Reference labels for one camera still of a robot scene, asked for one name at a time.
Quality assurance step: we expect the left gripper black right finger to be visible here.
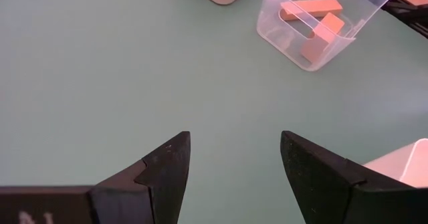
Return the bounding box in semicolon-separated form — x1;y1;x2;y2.
280;130;428;224

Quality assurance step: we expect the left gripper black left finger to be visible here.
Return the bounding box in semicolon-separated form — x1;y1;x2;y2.
0;130;192;224

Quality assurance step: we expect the long orange block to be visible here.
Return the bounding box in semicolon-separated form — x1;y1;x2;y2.
279;0;344;21

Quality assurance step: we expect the large white plastic bin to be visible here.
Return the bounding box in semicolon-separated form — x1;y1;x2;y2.
362;138;428;189

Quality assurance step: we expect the green table mat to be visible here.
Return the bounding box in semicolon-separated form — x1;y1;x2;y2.
0;0;428;224

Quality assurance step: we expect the clear plastic bin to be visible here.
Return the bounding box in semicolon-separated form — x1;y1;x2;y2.
256;0;399;73

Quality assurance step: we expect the black aluminium table frame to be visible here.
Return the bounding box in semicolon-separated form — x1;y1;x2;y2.
381;0;428;39

